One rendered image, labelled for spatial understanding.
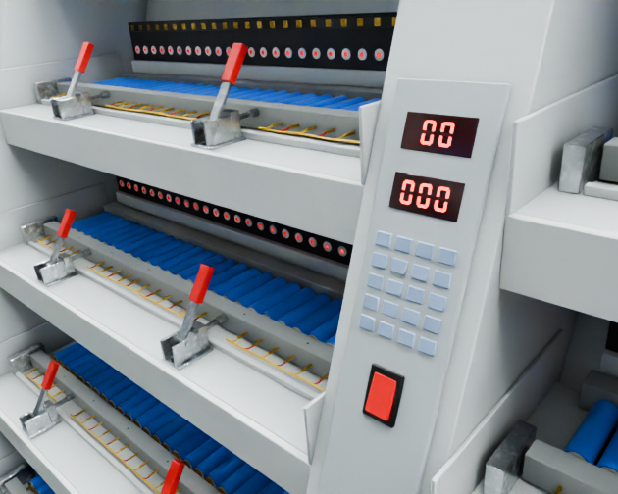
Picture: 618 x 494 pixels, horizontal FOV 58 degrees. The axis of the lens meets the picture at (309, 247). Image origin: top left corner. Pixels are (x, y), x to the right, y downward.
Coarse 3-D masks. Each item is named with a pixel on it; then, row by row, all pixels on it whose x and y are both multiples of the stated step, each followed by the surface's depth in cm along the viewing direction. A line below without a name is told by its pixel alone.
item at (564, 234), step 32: (576, 96) 33; (608, 96) 38; (512, 128) 28; (544, 128) 31; (576, 128) 35; (608, 128) 34; (512, 160) 29; (544, 160) 32; (576, 160) 31; (608, 160) 33; (512, 192) 29; (544, 192) 33; (576, 192) 32; (608, 192) 31; (512, 224) 30; (544, 224) 29; (576, 224) 28; (608, 224) 28; (512, 256) 31; (544, 256) 29; (576, 256) 28; (608, 256) 27; (512, 288) 31; (544, 288) 30; (576, 288) 29; (608, 288) 28; (608, 320) 28
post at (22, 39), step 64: (0, 0) 73; (64, 0) 77; (128, 0) 84; (0, 64) 74; (128, 64) 86; (0, 128) 75; (0, 192) 77; (64, 192) 84; (0, 320) 81; (0, 448) 86
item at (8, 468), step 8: (8, 456) 87; (16, 456) 88; (0, 464) 86; (8, 464) 87; (16, 464) 88; (24, 464) 88; (0, 472) 86; (8, 472) 86; (16, 472) 86; (24, 472) 87; (32, 472) 88; (0, 480) 85; (8, 480) 86; (24, 480) 88; (0, 488) 85
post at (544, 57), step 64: (448, 0) 32; (512, 0) 30; (576, 0) 30; (448, 64) 32; (512, 64) 30; (576, 64) 33; (384, 128) 35; (512, 320) 35; (448, 384) 32; (512, 384) 38; (320, 448) 39; (448, 448) 32
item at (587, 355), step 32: (160, 0) 84; (192, 0) 79; (224, 0) 75; (256, 0) 71; (288, 0) 67; (320, 0) 64; (352, 0) 61; (384, 0) 58; (576, 320) 47; (576, 352) 47; (576, 384) 47
